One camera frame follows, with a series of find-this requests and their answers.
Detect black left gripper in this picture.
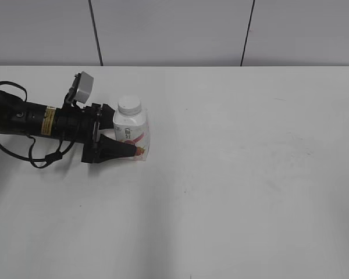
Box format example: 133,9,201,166
54,103,136,163

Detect white yili yogurt bottle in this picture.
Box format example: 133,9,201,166
113,107,150,161

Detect white plastic bottle cap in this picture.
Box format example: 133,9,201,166
117,95,142,116

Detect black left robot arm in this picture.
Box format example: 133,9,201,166
0,90,137,167

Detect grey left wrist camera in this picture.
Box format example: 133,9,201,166
64,71,94,104

